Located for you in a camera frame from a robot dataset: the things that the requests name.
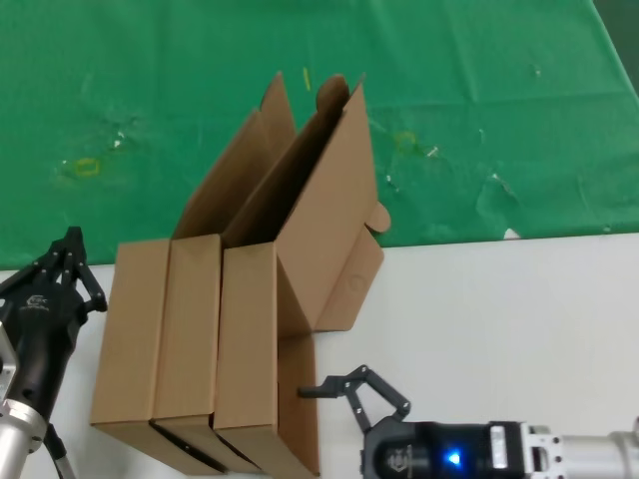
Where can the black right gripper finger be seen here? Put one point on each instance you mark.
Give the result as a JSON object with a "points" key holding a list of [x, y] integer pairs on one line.
{"points": [[367, 379]]}

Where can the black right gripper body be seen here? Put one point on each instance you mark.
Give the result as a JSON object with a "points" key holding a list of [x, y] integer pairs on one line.
{"points": [[424, 451]]}

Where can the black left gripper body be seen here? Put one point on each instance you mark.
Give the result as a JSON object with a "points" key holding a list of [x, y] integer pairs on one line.
{"points": [[45, 339]]}

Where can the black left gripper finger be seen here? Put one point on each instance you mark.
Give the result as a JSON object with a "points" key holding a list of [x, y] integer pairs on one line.
{"points": [[87, 284], [47, 259]]}

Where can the brown cardboard mailer box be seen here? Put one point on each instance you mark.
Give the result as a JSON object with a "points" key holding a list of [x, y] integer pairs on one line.
{"points": [[187, 324], [130, 339], [247, 339]]}

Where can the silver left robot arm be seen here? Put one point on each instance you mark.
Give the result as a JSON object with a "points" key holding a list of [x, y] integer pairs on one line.
{"points": [[17, 434]]}

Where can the green table cloth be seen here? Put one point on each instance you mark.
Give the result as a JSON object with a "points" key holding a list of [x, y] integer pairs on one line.
{"points": [[150, 75]]}

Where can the grey left wrist bracket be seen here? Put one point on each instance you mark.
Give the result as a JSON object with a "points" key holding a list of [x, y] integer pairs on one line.
{"points": [[6, 364]]}

